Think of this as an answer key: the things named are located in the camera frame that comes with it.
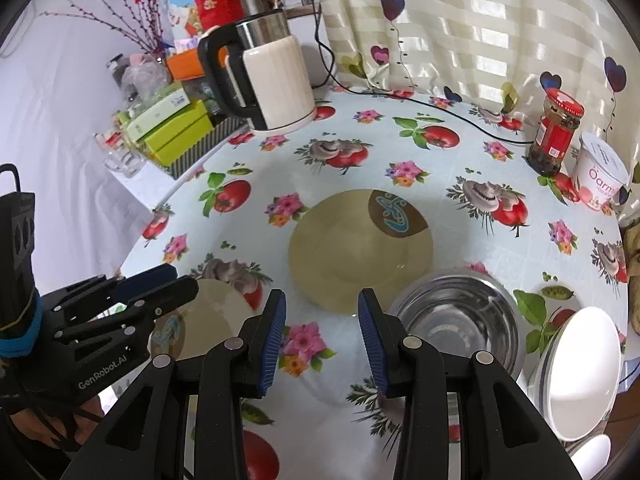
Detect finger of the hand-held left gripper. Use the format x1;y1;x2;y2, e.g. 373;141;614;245
44;264;179;322
54;275;200;344

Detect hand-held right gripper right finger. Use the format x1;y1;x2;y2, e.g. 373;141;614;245
357;288;583;480

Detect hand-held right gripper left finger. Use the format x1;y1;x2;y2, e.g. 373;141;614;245
60;288;288;480

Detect beige plate with blue logo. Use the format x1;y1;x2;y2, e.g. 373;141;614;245
149;280;252;362
288;188;435;317

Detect stainless steel bowl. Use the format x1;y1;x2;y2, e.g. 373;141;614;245
387;269;526;382

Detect white plate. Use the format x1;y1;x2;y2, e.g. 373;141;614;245
536;306;623;442

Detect white ceramic bowl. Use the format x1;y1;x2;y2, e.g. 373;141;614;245
570;433;612;474

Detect person's left hand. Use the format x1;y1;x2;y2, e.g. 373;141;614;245
7;397;105;455

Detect clear glass cup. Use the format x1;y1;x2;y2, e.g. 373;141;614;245
94;129;147;179

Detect black striped tray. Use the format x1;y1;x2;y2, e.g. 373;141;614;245
164;117;252;181

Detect lime green box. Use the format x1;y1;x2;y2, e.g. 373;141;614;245
142;100;214;167

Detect pale green carton box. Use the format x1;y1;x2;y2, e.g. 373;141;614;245
124;95;194;147

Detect floral tomato print tablecloth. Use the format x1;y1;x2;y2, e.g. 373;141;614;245
120;85;632;480

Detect orange box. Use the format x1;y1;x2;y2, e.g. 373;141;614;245
165;44;232;81

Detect white electric kettle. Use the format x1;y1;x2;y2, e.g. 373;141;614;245
197;10;318;135

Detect pink blossom branches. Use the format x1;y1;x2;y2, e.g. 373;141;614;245
50;0;174;57

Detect colourful printed box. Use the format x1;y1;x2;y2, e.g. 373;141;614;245
159;0;207;52

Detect brown cloth bag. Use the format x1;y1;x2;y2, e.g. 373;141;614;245
619;224;640;332

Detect red-lidded glass jar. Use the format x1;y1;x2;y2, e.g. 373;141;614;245
527;88;585;177

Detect white yogurt tub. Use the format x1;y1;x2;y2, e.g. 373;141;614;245
571;131;630;212

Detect cream curtain with heart print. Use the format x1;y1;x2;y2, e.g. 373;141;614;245
302;0;640;201

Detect black power cable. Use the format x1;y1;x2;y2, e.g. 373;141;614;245
312;0;535;147

